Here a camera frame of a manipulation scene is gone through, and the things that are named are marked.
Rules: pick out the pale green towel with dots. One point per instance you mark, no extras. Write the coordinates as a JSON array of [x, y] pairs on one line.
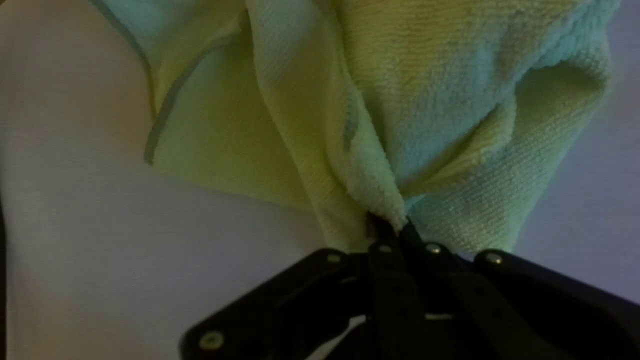
[[426, 100]]

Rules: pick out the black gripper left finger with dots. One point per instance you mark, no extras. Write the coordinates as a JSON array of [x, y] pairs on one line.
[[386, 287]]

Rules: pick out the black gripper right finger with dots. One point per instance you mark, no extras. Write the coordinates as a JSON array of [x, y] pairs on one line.
[[507, 306]]

